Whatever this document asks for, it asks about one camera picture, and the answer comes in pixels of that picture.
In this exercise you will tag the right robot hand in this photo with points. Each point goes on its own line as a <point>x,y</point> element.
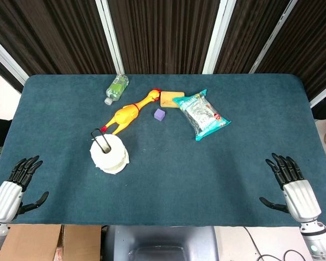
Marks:
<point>301,199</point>

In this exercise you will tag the white partition frame post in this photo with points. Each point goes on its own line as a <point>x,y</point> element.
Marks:
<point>324,96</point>
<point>216,35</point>
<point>5,61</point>
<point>270,35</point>
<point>110,35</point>

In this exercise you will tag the clear plastic water bottle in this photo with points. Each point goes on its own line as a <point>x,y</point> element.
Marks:
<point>116,88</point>

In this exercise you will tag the yellow rubber chicken toy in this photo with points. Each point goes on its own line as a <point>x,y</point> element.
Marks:
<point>131,111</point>

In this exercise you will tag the teal snack bag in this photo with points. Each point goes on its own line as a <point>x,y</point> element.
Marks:
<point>201,114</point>

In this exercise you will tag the cardboard box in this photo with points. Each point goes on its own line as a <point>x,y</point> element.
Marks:
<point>43,243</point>

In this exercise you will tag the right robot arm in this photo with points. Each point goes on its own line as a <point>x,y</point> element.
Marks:
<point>316,239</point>

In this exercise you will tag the wooden block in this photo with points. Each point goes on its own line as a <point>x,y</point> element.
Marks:
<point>169,99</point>

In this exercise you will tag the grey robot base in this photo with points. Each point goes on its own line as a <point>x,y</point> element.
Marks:
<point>160,243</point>

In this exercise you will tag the white paper roll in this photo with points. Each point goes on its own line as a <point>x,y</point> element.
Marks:
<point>110,156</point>

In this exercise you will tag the purple foam cube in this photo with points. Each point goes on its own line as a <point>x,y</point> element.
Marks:
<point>160,114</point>

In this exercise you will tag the blue table cloth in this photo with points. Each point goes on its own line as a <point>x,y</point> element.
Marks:
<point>163,152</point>

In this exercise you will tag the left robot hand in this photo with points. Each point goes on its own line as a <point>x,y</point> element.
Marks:
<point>6,199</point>

